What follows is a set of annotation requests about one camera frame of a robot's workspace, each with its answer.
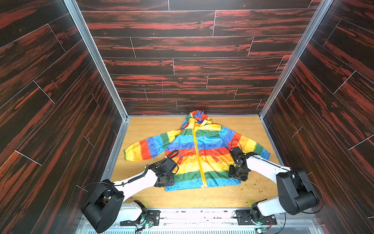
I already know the rainbow striped kids jacket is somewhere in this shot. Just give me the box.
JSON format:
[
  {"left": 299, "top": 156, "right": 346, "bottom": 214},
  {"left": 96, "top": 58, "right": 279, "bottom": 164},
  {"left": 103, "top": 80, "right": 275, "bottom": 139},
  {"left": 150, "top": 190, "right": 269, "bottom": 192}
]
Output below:
[{"left": 124, "top": 110, "right": 270, "bottom": 192}]

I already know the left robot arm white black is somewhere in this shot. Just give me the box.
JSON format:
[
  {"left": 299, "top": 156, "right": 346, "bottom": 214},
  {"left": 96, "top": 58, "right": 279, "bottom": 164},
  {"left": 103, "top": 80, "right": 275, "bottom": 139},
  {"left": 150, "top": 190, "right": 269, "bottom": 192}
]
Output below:
[{"left": 79, "top": 158, "right": 179, "bottom": 234}]

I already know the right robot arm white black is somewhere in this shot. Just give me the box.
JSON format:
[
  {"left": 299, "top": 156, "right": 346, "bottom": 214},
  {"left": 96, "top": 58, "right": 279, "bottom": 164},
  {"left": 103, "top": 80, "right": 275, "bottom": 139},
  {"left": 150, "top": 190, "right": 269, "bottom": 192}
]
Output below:
[{"left": 228, "top": 147, "right": 319, "bottom": 225}]

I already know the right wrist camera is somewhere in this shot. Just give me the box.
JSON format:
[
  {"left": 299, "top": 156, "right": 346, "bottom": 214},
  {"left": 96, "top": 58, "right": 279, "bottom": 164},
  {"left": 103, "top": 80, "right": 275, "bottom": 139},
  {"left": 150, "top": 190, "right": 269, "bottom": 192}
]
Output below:
[{"left": 229, "top": 146, "right": 245, "bottom": 161}]

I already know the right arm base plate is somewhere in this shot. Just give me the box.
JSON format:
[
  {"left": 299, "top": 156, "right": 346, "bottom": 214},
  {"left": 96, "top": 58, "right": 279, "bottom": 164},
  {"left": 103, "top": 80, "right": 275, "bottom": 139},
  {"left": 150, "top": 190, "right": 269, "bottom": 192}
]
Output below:
[{"left": 233, "top": 209, "right": 277, "bottom": 226}]

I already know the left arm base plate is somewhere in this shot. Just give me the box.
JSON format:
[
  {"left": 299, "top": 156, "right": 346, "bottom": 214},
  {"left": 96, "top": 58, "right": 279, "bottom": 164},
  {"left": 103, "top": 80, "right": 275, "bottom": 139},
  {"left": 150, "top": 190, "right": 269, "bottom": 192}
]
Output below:
[{"left": 120, "top": 210, "right": 161, "bottom": 229}]

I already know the aluminium front rail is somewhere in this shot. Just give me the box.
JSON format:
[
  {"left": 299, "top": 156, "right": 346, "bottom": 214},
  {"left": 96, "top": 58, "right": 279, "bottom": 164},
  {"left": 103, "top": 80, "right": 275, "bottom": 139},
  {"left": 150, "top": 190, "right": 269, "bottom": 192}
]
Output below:
[{"left": 75, "top": 207, "right": 325, "bottom": 234}]

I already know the aluminium corner post right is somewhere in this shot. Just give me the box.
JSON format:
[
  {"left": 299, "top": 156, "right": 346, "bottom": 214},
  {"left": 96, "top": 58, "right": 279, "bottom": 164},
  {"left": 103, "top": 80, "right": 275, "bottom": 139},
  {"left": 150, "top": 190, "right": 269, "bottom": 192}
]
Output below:
[{"left": 259, "top": 0, "right": 333, "bottom": 121}]

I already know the aluminium corner post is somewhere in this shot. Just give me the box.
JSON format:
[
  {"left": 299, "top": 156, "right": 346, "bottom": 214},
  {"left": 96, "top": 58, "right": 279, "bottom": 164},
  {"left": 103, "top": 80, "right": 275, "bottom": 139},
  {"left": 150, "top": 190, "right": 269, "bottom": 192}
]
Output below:
[
  {"left": 259, "top": 0, "right": 333, "bottom": 121},
  {"left": 63, "top": 0, "right": 128, "bottom": 121}
]

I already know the aluminium corner post left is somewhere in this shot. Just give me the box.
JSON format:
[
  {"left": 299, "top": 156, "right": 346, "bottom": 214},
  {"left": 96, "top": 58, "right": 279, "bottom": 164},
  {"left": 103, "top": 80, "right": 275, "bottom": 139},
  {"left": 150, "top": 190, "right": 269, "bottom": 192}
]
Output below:
[{"left": 63, "top": 0, "right": 128, "bottom": 121}]

